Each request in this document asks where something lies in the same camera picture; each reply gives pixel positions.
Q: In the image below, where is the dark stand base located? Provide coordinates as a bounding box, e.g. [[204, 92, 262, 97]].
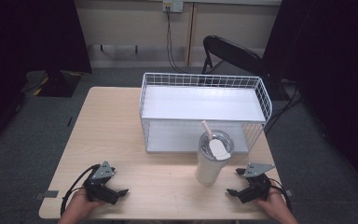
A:
[[21, 69, 84, 98]]

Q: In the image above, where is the black wall outlet cable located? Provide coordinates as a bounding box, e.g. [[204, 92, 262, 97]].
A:
[[165, 7, 198, 76]]

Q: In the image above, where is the white cup with straw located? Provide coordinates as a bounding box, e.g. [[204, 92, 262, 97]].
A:
[[194, 119, 235, 187]]

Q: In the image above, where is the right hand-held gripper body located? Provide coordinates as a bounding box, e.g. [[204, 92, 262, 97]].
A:
[[236, 162, 276, 205]]

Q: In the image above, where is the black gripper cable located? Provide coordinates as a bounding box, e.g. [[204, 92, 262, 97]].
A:
[[60, 163, 103, 217], [268, 177, 293, 213]]

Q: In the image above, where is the black folding chair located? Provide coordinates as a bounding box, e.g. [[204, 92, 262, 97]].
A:
[[200, 35, 269, 86]]

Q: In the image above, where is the black floor cable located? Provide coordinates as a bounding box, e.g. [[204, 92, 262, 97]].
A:
[[263, 83, 306, 135]]

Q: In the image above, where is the white wall outlet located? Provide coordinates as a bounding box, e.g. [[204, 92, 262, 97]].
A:
[[162, 0, 185, 13]]

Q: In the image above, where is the person's left hand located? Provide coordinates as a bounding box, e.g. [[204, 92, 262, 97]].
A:
[[66, 188, 107, 217]]

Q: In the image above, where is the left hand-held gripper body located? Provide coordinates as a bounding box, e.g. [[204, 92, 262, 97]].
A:
[[83, 160, 120, 205]]

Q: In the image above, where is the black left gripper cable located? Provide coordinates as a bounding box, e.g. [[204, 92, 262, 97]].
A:
[[60, 163, 103, 217]]

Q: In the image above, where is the white wire shelf rack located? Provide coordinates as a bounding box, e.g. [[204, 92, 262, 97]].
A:
[[138, 72, 273, 154]]

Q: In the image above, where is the person's right hand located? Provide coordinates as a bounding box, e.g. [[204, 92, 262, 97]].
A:
[[255, 183, 289, 218]]

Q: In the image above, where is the dark curtain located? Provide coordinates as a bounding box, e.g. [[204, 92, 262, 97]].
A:
[[0, 0, 93, 157], [261, 0, 358, 199]]

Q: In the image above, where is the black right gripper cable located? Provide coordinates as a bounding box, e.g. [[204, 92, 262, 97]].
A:
[[268, 177, 293, 213]]

